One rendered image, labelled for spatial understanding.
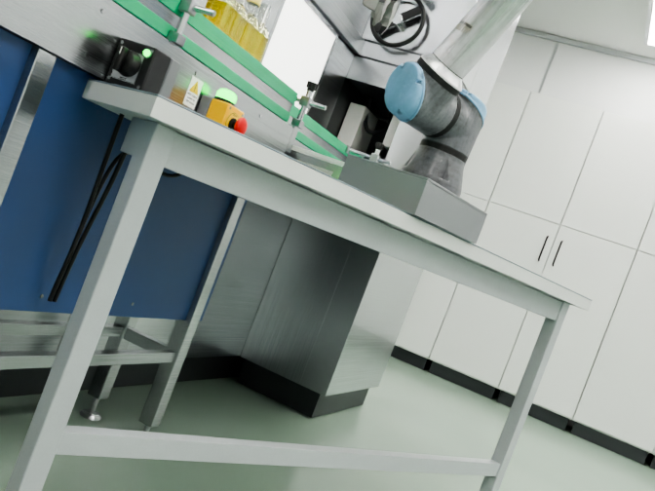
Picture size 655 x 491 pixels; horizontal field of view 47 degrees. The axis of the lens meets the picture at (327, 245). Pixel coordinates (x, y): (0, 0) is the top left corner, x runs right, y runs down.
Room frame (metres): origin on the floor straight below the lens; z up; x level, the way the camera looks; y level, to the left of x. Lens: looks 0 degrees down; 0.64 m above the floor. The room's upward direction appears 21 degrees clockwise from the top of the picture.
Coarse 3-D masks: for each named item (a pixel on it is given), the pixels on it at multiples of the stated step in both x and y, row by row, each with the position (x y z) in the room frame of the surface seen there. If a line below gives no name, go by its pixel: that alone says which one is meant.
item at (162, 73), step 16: (128, 48) 1.27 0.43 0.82; (144, 48) 1.26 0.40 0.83; (112, 64) 1.28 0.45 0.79; (144, 64) 1.25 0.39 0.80; (160, 64) 1.27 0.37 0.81; (176, 64) 1.31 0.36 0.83; (112, 80) 1.27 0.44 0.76; (128, 80) 1.26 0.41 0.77; (144, 80) 1.25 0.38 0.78; (160, 80) 1.28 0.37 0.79
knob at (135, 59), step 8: (120, 48) 1.23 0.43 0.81; (120, 56) 1.23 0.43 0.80; (128, 56) 1.24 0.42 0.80; (136, 56) 1.25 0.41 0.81; (120, 64) 1.23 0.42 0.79; (128, 64) 1.24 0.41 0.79; (136, 64) 1.25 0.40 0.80; (120, 72) 1.25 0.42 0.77; (128, 72) 1.25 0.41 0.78; (136, 72) 1.25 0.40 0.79
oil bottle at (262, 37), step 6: (264, 24) 1.92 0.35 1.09; (258, 30) 1.89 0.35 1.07; (264, 30) 1.91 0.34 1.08; (258, 36) 1.90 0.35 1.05; (264, 36) 1.92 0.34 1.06; (258, 42) 1.90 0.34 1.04; (264, 42) 1.93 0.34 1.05; (252, 48) 1.89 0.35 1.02; (258, 48) 1.91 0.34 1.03; (264, 48) 1.94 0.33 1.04; (252, 54) 1.90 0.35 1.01; (258, 54) 1.92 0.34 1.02; (258, 60) 1.93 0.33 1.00
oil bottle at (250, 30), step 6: (252, 18) 1.85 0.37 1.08; (246, 24) 1.84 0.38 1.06; (252, 24) 1.85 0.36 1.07; (258, 24) 1.88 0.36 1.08; (246, 30) 1.84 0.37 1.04; (252, 30) 1.86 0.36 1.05; (246, 36) 1.84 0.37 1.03; (252, 36) 1.87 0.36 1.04; (240, 42) 1.84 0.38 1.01; (246, 42) 1.85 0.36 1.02; (252, 42) 1.88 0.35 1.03; (246, 48) 1.86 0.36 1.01
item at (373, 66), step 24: (408, 0) 2.82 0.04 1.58; (456, 0) 2.76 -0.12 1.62; (432, 24) 2.78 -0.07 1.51; (456, 24) 2.75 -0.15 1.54; (384, 48) 2.83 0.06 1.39; (408, 48) 2.80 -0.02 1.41; (432, 48) 2.77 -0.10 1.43; (504, 48) 3.33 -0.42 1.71; (360, 72) 2.85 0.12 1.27; (384, 72) 2.82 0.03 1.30; (480, 72) 3.11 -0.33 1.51; (480, 96) 3.24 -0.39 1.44
